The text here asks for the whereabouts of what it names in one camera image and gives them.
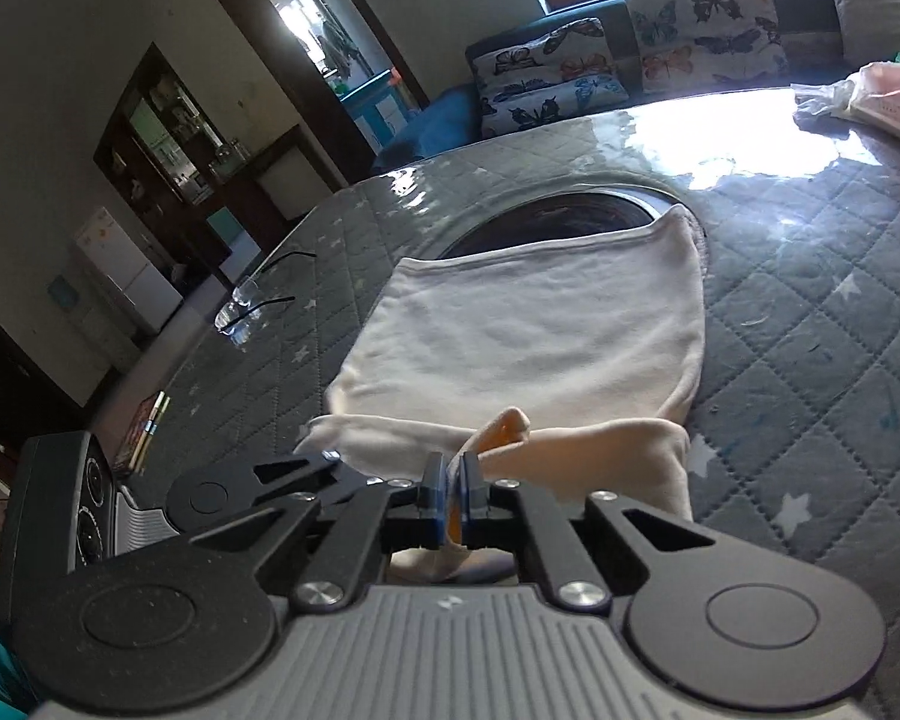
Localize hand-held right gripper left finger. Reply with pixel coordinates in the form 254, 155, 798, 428
186, 452, 449, 611

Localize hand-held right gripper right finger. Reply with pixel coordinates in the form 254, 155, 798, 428
457, 452, 721, 611

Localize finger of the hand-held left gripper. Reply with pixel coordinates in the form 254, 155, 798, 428
251, 450, 382, 512

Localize cream white garment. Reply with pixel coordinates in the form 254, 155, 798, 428
298, 206, 711, 586

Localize pink folded clothes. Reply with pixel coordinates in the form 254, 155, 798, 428
846, 60, 900, 155

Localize white pen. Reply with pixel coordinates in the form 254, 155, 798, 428
131, 392, 172, 470

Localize white refrigerator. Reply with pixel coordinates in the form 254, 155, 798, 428
70, 205, 187, 337

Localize white box appliance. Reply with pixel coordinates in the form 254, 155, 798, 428
253, 150, 310, 220

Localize dark wooden display cabinet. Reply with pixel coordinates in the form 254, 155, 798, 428
92, 41, 310, 252

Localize blue sofa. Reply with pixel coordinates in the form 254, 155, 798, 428
373, 0, 871, 170

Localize teal and white cabinet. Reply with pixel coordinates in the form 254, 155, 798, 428
339, 66, 415, 152

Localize grey quilted star tablecloth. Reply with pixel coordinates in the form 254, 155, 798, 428
90, 82, 900, 698

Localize butterfly print cushion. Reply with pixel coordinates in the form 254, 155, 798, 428
622, 0, 790, 95
467, 17, 632, 140

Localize white plastic bag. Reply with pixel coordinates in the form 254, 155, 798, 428
790, 78, 865, 130

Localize clear frame eyeglasses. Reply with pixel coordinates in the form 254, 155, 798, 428
214, 250, 317, 347

